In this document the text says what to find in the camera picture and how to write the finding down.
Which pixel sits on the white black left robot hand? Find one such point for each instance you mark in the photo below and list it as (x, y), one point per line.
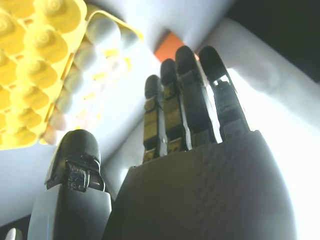
(200, 190)

